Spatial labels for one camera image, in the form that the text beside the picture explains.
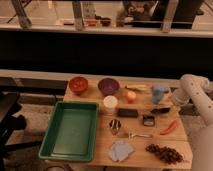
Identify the black rectangular block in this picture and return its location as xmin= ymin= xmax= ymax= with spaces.
xmin=117 ymin=108 xmax=138 ymax=118

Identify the peach fruit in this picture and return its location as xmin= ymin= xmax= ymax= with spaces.
xmin=126 ymin=91 xmax=136 ymax=103

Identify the blue plastic cup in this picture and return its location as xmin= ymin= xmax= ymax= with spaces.
xmin=152 ymin=85 xmax=169 ymax=104

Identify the dark grape bunch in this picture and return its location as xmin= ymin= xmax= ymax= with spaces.
xmin=146 ymin=144 xmax=183 ymax=164

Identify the yellow corn cob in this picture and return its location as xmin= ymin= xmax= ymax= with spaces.
xmin=125 ymin=84 xmax=151 ymax=92

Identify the black dish brush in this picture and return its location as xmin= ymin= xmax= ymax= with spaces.
xmin=151 ymin=107 xmax=170 ymax=115

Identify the black chair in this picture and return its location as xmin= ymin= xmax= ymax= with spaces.
xmin=0 ymin=90 xmax=28 ymax=171

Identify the white cup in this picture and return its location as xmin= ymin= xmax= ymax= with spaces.
xmin=103 ymin=95 xmax=118 ymax=114

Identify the dark red background bowl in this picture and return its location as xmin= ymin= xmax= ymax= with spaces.
xmin=101 ymin=18 xmax=111 ymax=27

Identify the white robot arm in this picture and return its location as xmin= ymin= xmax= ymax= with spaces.
xmin=172 ymin=74 xmax=213 ymax=171

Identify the small black box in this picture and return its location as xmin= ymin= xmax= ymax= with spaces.
xmin=143 ymin=115 xmax=155 ymax=127

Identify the blue cloth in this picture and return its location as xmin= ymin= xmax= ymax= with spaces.
xmin=108 ymin=140 xmax=134 ymax=162

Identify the green plastic tray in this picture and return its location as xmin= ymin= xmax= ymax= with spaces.
xmin=39 ymin=102 xmax=99 ymax=162

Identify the red chili pepper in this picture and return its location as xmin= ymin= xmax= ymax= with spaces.
xmin=160 ymin=120 xmax=178 ymax=135

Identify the purple bowl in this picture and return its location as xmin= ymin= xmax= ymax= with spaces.
xmin=98 ymin=78 xmax=120 ymax=96

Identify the metal measuring cup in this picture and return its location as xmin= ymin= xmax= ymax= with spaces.
xmin=109 ymin=119 xmax=121 ymax=135

